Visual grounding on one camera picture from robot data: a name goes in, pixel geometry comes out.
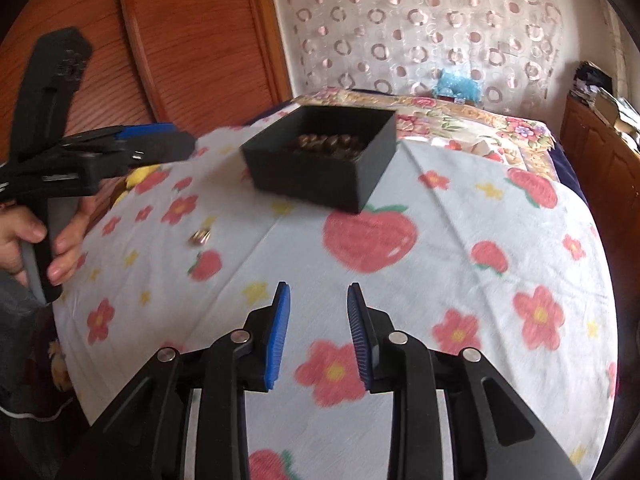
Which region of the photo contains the person's left hand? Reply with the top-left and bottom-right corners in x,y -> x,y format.
0,194 -> 99,288

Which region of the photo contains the yellow plush toy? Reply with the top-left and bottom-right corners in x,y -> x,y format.
110,165 -> 160,207

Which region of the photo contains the small gold earring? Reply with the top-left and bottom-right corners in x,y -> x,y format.
189,229 -> 210,246

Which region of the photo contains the wooden louvred wardrobe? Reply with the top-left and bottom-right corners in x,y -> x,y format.
1,0 -> 292,136

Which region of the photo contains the strawberry flower print cloth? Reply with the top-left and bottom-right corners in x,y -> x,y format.
54,127 -> 617,479

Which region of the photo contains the black square storage box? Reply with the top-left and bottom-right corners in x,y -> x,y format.
241,105 -> 397,214

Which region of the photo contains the floral bed quilt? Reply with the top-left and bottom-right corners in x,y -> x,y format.
249,86 -> 591,201

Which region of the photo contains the pink circle lace curtain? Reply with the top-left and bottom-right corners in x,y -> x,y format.
274,0 -> 563,116

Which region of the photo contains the blue plush toy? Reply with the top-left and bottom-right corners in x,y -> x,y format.
434,70 -> 482,104

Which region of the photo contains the wooden side cabinet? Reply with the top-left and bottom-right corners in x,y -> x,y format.
560,94 -> 640,281

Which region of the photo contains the clutter pile on cabinet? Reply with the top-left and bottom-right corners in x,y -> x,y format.
570,61 -> 639,153

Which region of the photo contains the dark wooden bead bracelet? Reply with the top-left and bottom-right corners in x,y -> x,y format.
292,132 -> 369,162

